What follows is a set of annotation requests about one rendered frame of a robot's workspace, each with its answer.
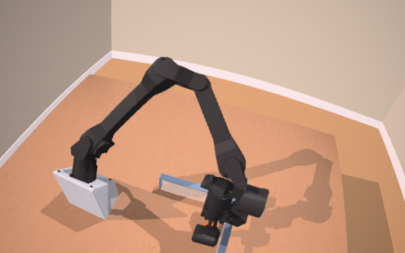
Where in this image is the clear blue l-shaped low wall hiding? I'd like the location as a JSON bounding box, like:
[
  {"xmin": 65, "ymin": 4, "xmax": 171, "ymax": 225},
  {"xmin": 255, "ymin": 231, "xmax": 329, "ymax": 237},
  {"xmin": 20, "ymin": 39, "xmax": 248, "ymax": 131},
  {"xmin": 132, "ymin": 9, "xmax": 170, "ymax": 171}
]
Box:
[{"xmin": 159, "ymin": 173, "xmax": 233, "ymax": 253}]

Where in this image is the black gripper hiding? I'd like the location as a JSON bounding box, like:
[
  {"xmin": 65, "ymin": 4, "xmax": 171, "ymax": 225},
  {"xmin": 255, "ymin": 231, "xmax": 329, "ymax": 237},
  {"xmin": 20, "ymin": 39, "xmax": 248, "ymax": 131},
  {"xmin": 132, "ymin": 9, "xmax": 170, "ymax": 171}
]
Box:
[{"xmin": 192, "ymin": 199, "xmax": 229, "ymax": 247}]

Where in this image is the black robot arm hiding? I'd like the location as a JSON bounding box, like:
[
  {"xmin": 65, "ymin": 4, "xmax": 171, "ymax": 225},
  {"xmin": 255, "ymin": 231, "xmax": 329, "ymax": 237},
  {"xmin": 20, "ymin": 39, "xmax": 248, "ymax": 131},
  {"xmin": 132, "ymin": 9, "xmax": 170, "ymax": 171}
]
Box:
[{"xmin": 69, "ymin": 56, "xmax": 269, "ymax": 227}]

